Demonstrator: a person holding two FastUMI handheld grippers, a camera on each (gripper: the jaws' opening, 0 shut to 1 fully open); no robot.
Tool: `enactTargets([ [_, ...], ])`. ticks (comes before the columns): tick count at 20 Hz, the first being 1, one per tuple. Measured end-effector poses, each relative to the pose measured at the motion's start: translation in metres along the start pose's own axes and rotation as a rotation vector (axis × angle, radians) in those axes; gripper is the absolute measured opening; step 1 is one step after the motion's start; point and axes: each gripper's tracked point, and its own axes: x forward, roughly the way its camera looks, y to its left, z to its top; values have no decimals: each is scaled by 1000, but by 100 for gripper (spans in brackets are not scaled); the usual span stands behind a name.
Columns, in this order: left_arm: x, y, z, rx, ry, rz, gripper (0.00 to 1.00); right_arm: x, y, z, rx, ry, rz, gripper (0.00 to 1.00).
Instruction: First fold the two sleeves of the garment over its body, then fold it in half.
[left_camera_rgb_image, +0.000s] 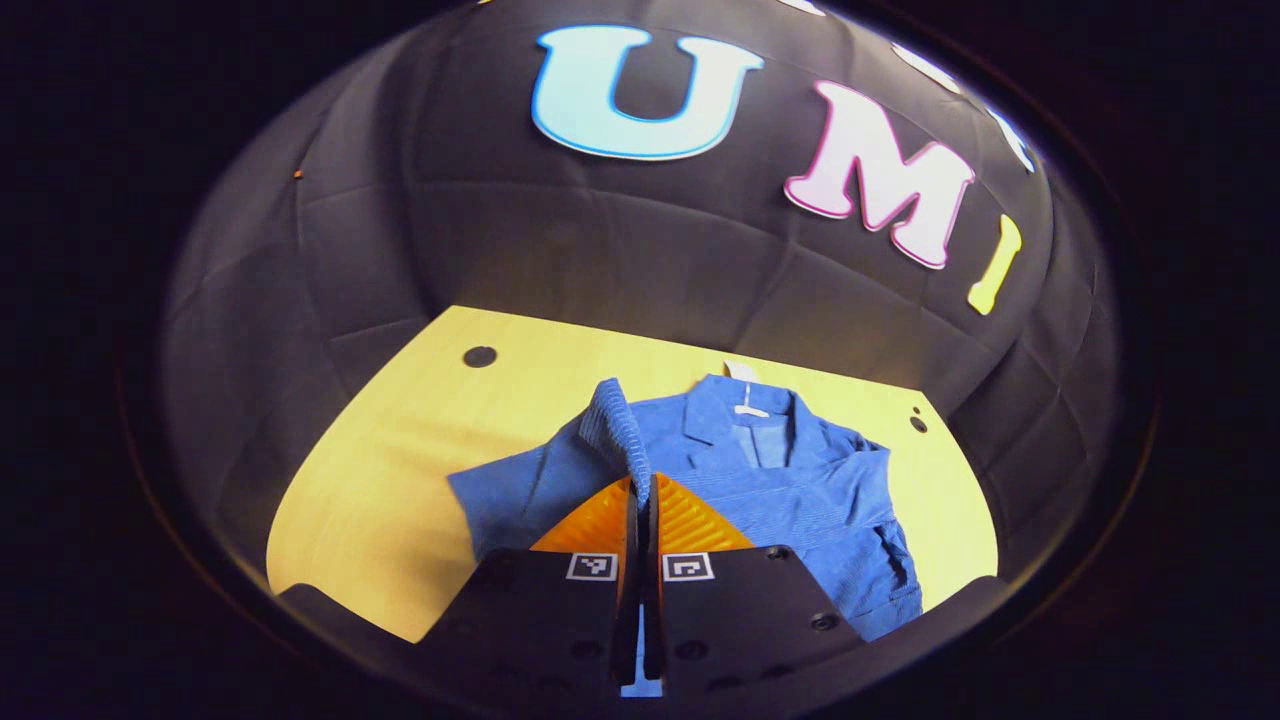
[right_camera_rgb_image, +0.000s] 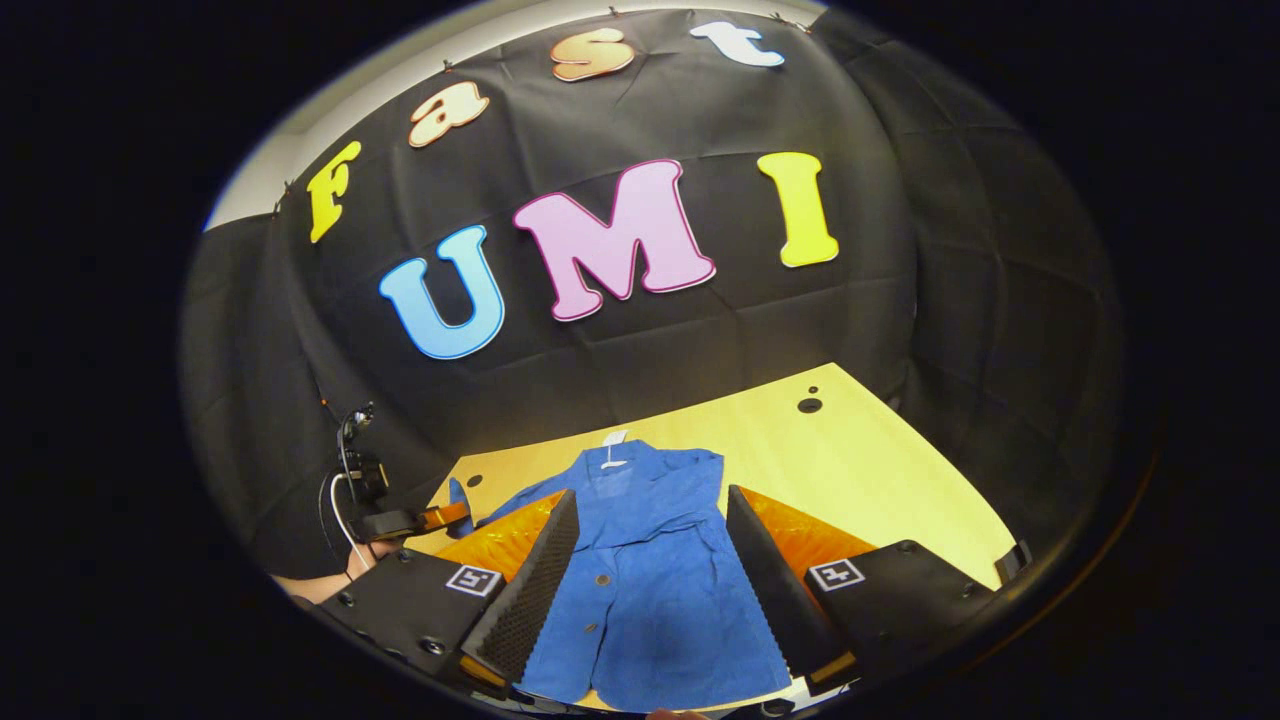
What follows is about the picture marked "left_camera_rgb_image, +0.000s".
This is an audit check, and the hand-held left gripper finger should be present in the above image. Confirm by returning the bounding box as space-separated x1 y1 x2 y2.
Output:
641 472 869 701
415 474 642 706

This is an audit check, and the blue corduroy jacket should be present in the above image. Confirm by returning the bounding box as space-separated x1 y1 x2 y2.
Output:
447 360 923 698

